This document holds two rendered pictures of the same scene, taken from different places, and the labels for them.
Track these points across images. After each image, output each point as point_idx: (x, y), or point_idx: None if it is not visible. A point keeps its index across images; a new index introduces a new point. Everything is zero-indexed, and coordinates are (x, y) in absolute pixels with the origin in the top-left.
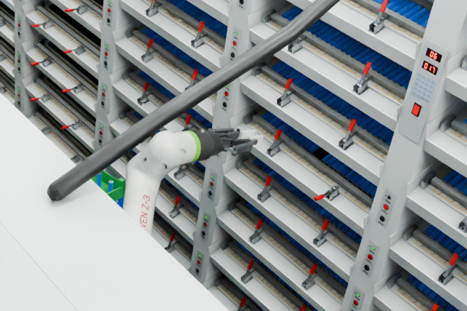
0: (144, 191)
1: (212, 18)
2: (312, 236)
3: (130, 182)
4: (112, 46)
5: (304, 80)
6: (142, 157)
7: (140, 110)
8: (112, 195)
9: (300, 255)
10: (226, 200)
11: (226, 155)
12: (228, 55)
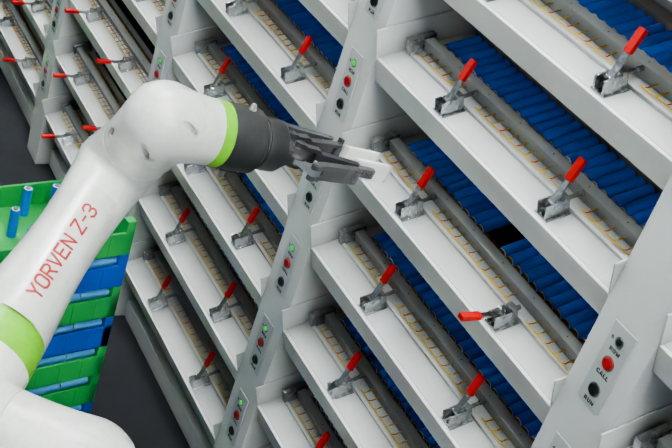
0: (89, 197)
1: None
2: (445, 404)
3: (71, 173)
4: None
5: (503, 77)
6: (108, 126)
7: None
8: (106, 244)
9: (417, 443)
10: (309, 304)
11: (322, 209)
12: (367, 2)
